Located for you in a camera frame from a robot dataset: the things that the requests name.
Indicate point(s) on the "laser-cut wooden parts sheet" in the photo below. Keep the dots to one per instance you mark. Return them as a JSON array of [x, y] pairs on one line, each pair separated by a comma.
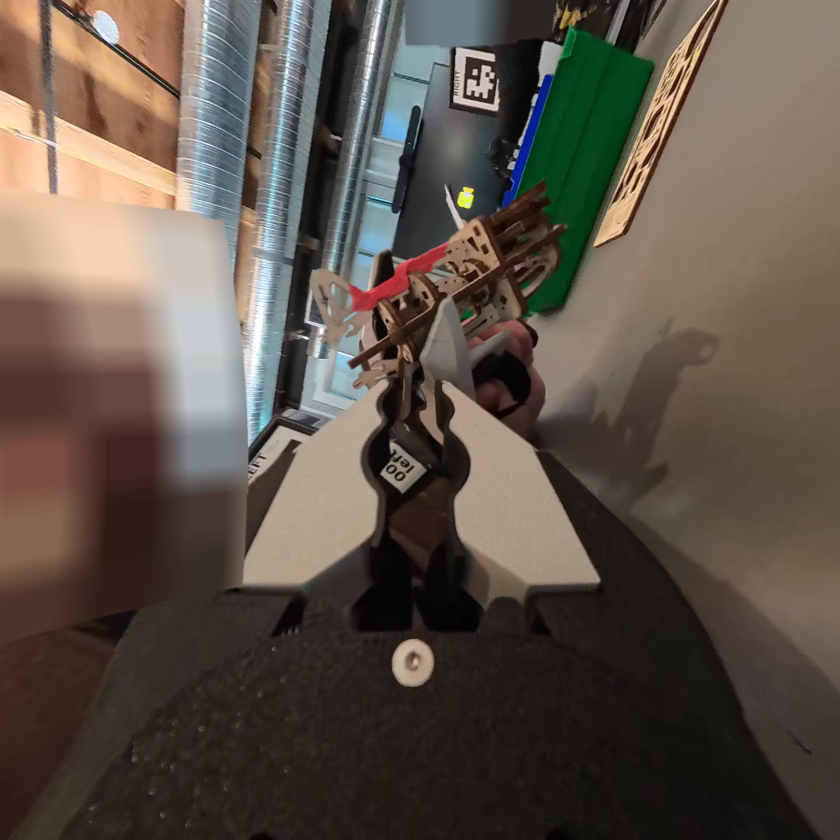
[[646, 151]]

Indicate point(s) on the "white ceiling sensor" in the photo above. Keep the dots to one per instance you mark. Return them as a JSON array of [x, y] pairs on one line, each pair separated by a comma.
[[105, 26]]

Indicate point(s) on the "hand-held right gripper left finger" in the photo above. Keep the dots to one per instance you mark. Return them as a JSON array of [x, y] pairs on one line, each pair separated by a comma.
[[308, 512]]

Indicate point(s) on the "narrow silver duct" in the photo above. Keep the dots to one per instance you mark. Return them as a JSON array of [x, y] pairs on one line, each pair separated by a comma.
[[358, 131]]

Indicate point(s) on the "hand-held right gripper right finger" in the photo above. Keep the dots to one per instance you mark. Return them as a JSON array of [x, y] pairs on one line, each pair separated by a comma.
[[525, 518]]

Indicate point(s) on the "yellow sticker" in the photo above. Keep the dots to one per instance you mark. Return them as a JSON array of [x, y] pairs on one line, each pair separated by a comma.
[[466, 198]]

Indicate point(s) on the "large silver spiral duct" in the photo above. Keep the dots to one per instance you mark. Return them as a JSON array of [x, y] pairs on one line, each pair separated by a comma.
[[220, 118], [279, 197]]

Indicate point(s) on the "wooden mechanical model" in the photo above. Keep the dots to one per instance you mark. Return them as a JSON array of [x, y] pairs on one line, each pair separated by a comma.
[[485, 262]]

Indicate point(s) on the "framed RIGHT marker sign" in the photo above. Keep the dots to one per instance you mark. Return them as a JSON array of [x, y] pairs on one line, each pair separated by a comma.
[[476, 79]]

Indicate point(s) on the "black webcam bar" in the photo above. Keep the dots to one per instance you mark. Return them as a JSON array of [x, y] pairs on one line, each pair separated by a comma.
[[408, 157]]

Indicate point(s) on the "red rubber band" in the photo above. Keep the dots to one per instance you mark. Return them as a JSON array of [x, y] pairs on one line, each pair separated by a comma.
[[394, 279]]

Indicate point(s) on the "white paper strip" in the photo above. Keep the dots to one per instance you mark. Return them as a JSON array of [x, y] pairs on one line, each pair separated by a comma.
[[453, 210]]

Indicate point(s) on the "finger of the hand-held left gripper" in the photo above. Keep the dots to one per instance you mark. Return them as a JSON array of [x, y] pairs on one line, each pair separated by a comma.
[[449, 354]]

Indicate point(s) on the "green plastic bin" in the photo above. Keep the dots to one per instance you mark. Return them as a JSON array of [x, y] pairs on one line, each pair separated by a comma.
[[590, 164]]

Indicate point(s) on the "small wooden model part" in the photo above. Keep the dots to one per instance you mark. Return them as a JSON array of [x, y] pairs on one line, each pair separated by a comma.
[[377, 379]]

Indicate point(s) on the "framed marker sign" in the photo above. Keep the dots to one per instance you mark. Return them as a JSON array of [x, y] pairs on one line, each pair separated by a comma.
[[476, 79], [275, 453]]

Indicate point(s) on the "person's left hand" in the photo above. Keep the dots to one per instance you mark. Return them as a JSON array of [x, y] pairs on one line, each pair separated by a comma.
[[537, 394]]

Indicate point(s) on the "white air vent grille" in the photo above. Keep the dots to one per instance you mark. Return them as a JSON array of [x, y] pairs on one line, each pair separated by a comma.
[[315, 308]]

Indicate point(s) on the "blue plastic bin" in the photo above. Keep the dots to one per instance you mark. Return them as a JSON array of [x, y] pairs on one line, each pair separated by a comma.
[[535, 131]]

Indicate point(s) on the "black bag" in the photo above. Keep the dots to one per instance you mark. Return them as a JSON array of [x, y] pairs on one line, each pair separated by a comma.
[[630, 26]]

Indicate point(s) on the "black monitor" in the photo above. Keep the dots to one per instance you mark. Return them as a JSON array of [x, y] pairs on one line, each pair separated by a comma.
[[446, 151]]

